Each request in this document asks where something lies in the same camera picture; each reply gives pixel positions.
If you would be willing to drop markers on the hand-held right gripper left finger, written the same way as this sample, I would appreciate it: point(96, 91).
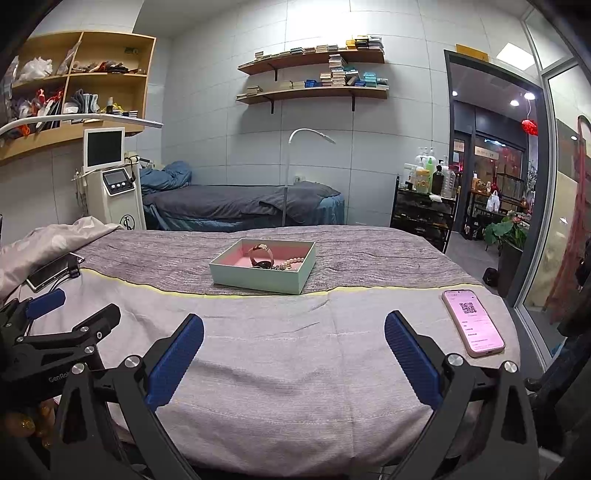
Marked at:
point(178, 360)

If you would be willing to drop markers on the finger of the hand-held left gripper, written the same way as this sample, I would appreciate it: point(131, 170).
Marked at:
point(46, 302)
point(99, 323)

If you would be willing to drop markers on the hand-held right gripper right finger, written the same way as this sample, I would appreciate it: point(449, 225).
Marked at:
point(411, 360)

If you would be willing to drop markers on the mint green jewelry box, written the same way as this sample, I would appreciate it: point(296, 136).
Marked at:
point(254, 277)

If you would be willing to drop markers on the person's left hand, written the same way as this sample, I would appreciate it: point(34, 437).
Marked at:
point(23, 424)

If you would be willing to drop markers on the smartphone in black holder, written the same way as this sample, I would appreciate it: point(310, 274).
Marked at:
point(51, 272)

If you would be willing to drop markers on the pale pink duvet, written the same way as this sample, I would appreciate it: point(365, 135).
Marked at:
point(41, 240)

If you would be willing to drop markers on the pink smartphone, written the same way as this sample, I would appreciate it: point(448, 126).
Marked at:
point(471, 323)

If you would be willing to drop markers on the lilac blanket with yellow trim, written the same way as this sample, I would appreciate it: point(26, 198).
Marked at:
point(277, 360)

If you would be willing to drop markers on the purple knitted blanket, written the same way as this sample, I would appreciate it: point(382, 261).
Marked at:
point(392, 258)

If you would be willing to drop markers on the white beauty machine with screen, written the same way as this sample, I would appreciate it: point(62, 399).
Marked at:
point(115, 203)

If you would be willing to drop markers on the black trolley cart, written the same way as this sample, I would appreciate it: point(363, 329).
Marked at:
point(420, 217)

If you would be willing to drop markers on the massage bed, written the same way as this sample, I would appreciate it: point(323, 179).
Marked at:
point(231, 212)

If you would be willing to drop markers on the blue quilt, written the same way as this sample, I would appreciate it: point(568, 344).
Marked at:
point(164, 177)

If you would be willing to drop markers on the potted green plant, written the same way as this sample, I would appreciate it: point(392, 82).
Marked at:
point(508, 230)

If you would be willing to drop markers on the person's dark clothing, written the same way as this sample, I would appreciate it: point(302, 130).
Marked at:
point(568, 401)

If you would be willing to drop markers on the dark grey bed blanket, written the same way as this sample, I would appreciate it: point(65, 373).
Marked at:
point(231, 198)

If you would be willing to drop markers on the white plastic bag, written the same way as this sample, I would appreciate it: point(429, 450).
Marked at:
point(494, 202)

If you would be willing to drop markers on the group of bottles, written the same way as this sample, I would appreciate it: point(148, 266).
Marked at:
point(431, 177)

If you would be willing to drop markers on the white crumpled bag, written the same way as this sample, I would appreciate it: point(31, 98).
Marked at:
point(34, 69)

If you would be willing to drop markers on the wooden cubby shelf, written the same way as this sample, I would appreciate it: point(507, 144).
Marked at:
point(150, 78)

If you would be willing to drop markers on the white floor lamp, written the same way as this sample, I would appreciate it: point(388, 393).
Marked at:
point(304, 131)

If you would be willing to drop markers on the red hanging ornament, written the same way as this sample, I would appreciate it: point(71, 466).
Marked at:
point(530, 127)

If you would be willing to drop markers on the yellow sign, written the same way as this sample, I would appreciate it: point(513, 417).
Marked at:
point(472, 50)

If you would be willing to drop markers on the row of small boxes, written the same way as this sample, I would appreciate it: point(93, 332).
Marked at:
point(323, 47)

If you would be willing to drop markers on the ceiling light panel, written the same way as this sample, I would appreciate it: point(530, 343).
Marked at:
point(509, 50)

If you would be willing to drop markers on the dark door frame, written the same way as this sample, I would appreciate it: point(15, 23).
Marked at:
point(447, 138)

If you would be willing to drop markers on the wooden wall shelves with boxes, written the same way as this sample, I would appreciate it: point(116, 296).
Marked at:
point(337, 74)

